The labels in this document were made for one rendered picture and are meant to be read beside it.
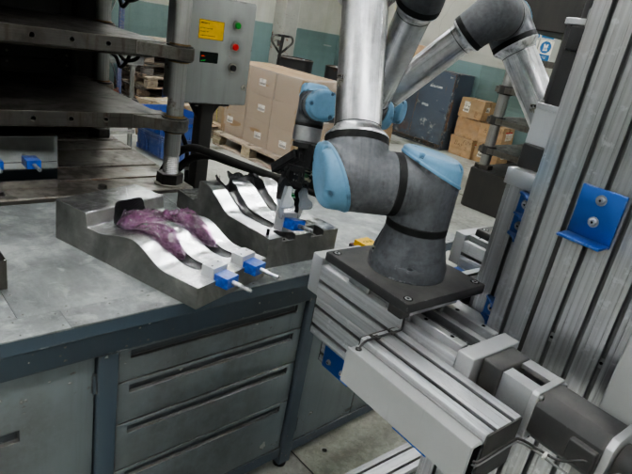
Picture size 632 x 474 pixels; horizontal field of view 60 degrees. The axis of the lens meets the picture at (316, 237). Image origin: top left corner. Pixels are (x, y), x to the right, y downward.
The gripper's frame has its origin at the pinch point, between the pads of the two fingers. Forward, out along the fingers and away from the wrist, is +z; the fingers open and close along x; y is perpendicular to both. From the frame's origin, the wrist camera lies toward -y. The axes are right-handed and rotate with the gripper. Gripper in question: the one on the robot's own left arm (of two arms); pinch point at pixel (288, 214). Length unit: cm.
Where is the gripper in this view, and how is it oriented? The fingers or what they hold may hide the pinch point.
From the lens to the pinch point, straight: 150.5
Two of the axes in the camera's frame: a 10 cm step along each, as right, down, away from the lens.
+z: -1.8, 9.7, 1.7
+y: 6.8, 2.5, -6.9
